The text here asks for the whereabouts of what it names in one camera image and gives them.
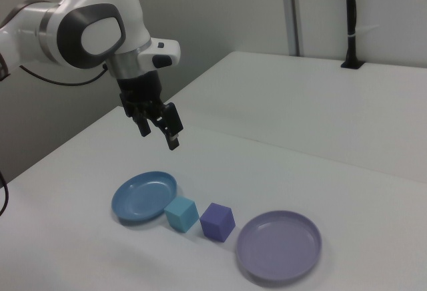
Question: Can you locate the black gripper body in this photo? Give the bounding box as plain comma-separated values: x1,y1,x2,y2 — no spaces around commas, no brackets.
116,69,164,117

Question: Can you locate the teal cube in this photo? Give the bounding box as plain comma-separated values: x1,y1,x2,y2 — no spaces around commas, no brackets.
163,196,200,234

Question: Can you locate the purple cube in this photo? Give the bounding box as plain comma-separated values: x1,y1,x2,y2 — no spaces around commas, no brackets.
199,202,236,244

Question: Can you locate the blue plate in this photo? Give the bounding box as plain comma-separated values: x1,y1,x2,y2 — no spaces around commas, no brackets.
111,170,178,224

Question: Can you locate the purple plate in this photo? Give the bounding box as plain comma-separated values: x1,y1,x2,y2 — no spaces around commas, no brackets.
235,210,323,280

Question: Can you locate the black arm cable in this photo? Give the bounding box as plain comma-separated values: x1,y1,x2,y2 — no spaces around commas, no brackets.
19,64,108,87

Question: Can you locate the grey partition frame post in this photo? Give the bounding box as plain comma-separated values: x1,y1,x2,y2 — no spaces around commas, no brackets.
282,0,302,57

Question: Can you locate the black camera stand pole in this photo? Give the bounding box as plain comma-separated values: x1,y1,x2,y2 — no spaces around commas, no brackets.
340,0,364,70

